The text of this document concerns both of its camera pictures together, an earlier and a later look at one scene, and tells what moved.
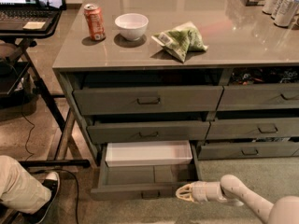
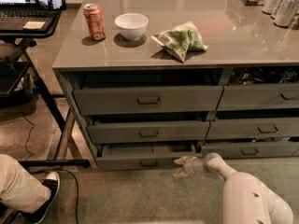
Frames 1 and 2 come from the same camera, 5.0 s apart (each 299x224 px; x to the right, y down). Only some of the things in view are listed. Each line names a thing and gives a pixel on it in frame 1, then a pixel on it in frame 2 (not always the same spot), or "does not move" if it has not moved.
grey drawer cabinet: x=213 y=65 does not move
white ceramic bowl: x=132 y=25 does not move
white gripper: x=199 y=191 to x=191 y=166
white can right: x=284 y=9 does not move
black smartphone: x=50 y=1 does not move
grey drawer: x=149 y=181 to x=143 y=157
